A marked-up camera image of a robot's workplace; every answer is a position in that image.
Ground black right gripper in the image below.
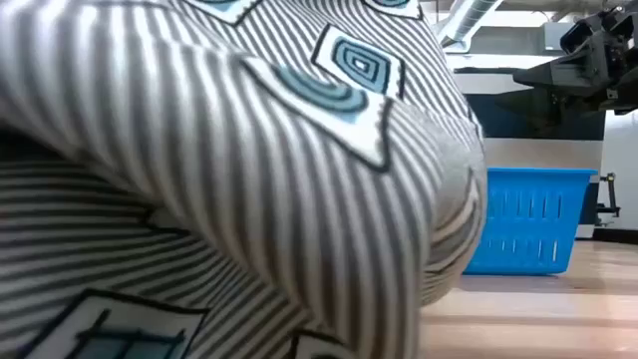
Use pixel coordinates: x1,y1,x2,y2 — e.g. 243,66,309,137
497,4,638,126

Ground grey striped patterned cloth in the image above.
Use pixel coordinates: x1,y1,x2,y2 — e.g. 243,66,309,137
0,0,488,359

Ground navy white striped fabric bin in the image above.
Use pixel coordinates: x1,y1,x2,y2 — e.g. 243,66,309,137
451,67,607,240

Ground blue slotted plastic basket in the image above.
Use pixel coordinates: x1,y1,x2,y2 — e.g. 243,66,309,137
462,167,598,276

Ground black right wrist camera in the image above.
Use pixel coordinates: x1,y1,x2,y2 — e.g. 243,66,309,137
559,18,595,54

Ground silver corrugated ventilation duct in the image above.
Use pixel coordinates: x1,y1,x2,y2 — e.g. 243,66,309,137
436,0,504,49

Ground black metal clamp mount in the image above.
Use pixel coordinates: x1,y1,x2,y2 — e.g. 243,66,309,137
595,172,622,228

